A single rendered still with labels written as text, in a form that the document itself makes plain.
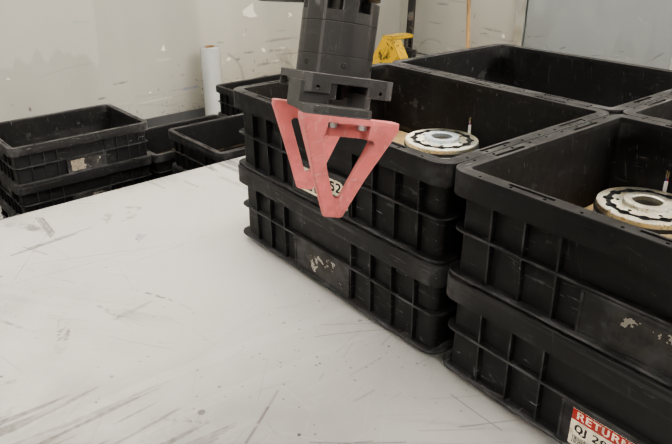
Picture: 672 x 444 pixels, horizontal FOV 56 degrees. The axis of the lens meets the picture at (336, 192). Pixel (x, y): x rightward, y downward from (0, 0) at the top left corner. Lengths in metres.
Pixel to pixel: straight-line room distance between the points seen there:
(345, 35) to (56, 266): 0.62
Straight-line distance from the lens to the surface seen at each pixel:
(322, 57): 0.46
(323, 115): 0.41
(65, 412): 0.70
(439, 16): 4.82
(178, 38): 3.93
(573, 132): 0.73
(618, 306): 0.53
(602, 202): 0.73
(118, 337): 0.78
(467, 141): 0.89
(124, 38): 3.79
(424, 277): 0.65
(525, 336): 0.59
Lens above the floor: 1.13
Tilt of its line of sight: 23 degrees down
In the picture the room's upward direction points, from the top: straight up
